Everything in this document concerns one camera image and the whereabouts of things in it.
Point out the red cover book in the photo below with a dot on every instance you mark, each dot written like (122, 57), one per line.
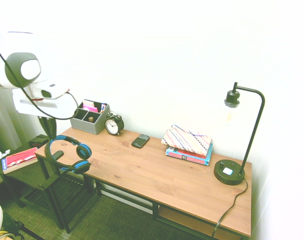
(176, 152)

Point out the pink sticky note pad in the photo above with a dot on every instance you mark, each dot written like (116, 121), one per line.
(90, 108)

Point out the red book with white edge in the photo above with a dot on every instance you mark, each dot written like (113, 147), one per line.
(19, 158)

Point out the orange pencil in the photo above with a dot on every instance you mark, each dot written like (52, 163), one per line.
(101, 110)

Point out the white barrel marker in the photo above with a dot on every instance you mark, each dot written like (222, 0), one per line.
(103, 107)

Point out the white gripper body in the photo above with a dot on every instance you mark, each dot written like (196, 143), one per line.
(49, 108)

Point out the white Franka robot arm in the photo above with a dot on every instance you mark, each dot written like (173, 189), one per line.
(29, 68)

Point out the beige card pad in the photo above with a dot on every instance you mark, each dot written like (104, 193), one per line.
(88, 102)

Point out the blue cover book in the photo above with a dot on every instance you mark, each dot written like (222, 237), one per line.
(199, 161)

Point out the small brass cylinder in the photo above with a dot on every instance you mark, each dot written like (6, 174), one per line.
(90, 119)

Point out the black side table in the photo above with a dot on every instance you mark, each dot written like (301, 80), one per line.
(29, 175)

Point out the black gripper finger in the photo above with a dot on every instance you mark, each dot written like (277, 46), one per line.
(45, 125)
(53, 127)

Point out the wooden desk with black frame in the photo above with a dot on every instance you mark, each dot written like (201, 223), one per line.
(154, 172)

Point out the blue and black headphones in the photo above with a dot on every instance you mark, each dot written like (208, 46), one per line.
(83, 151)

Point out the striped patterned fabric pouch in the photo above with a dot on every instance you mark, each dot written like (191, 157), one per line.
(186, 141)

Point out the black twin-bell alarm clock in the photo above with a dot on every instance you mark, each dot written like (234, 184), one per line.
(112, 126)

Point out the small black box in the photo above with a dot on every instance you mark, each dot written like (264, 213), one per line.
(37, 141)

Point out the black desk lamp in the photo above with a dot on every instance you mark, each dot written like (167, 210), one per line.
(222, 175)

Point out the black mobile phone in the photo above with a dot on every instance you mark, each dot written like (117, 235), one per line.
(139, 142)

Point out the blue cap marker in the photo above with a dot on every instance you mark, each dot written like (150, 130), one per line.
(104, 105)

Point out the white wrist camera with red mount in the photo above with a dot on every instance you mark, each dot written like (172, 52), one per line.
(54, 88)

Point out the grey fabric desk organizer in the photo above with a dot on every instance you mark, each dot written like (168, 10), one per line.
(87, 126)

